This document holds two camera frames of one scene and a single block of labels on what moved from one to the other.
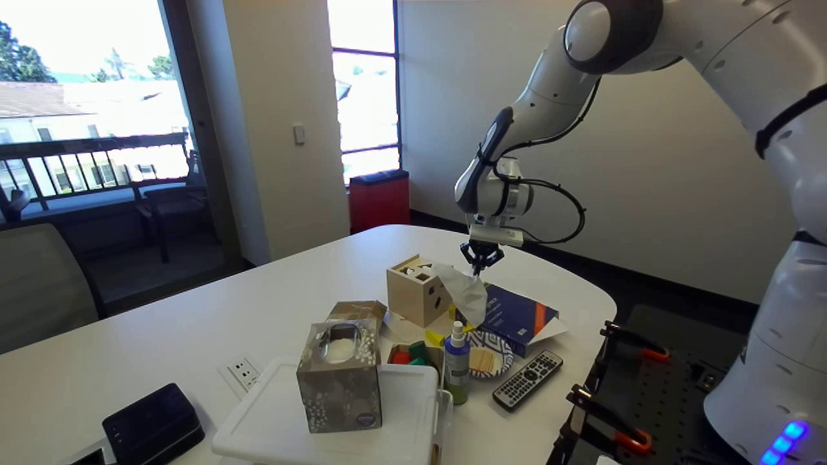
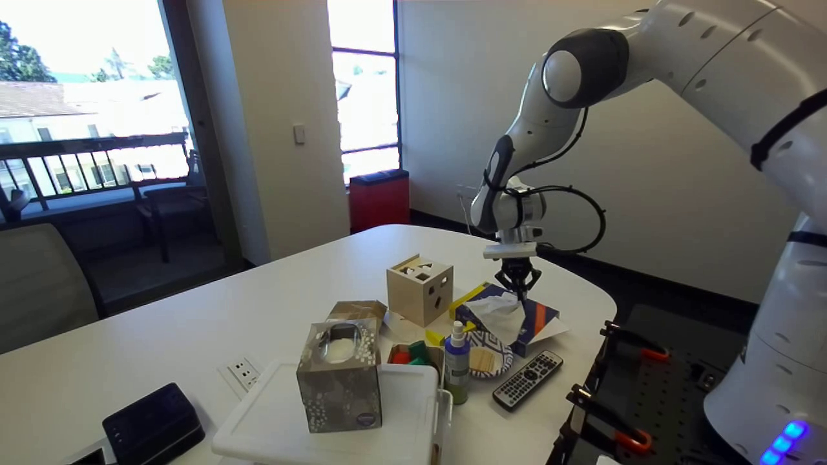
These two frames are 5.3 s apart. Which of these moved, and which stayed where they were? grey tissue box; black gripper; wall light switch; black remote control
Moved: black gripper
Stayed: grey tissue box; black remote control; wall light switch
